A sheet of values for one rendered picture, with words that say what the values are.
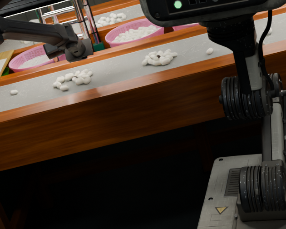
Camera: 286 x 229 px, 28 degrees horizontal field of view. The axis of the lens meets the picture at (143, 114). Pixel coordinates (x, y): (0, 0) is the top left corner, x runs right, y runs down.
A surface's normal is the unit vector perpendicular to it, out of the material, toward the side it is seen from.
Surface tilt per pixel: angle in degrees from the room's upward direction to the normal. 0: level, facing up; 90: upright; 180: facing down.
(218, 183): 1
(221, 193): 0
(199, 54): 0
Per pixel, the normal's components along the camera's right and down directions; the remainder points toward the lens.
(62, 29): 0.78, -0.39
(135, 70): -0.26, -0.86
